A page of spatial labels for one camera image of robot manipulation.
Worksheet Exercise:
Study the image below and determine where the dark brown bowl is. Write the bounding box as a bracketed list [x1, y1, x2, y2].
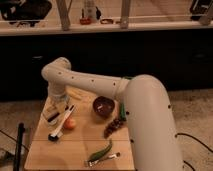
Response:
[93, 96, 115, 118]

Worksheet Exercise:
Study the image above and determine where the black floor cable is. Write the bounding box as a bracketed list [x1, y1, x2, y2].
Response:
[175, 132, 213, 171]

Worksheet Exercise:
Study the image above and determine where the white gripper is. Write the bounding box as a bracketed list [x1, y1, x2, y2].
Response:
[42, 93, 70, 125]

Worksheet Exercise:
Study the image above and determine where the white handled dish brush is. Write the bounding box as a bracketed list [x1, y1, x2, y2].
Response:
[48, 105, 75, 142]

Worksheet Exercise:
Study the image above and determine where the black pole stand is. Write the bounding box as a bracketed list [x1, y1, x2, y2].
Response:
[13, 123, 25, 171]

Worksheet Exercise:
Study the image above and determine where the orange peach fruit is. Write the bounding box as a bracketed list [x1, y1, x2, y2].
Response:
[63, 118, 76, 130]

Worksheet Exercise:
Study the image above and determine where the green chili pepper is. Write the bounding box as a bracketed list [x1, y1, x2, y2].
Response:
[88, 140, 113, 162]

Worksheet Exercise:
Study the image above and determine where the black bag on shelf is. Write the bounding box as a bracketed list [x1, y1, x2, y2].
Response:
[0, 0, 52, 27]

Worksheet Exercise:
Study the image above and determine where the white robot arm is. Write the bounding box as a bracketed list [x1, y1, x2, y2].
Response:
[41, 57, 183, 171]

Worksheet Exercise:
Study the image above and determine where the dark grape bunch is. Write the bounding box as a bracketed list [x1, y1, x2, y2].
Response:
[104, 118, 124, 138]

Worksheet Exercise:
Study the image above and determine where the green plastic bin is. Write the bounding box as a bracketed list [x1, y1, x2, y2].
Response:
[119, 76, 134, 122]

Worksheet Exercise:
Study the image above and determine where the yellow banana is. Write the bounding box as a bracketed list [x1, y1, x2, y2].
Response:
[67, 88, 82, 100]

